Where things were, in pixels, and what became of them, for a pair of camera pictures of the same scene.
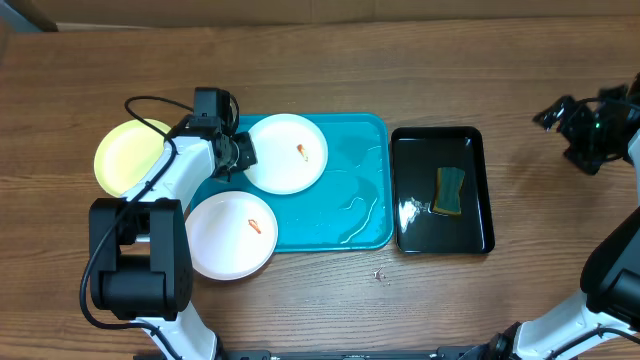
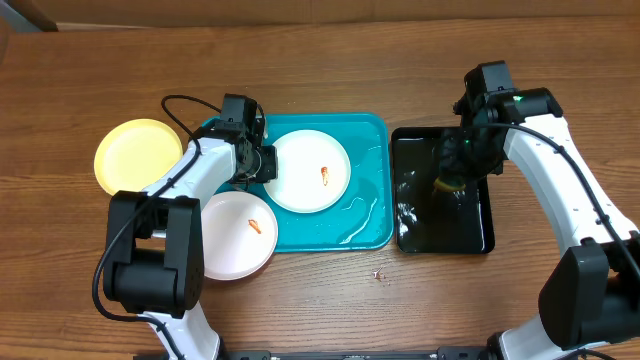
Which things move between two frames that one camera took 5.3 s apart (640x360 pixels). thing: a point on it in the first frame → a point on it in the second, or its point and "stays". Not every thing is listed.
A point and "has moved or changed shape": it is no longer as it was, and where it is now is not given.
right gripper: (577, 116) → (456, 169)
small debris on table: (379, 275) stays
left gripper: (250, 158) → (271, 168)
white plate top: (291, 154) has moved or changed shape
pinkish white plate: (231, 235) stays
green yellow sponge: (448, 196) has moved or changed shape
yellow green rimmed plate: (127, 154) stays
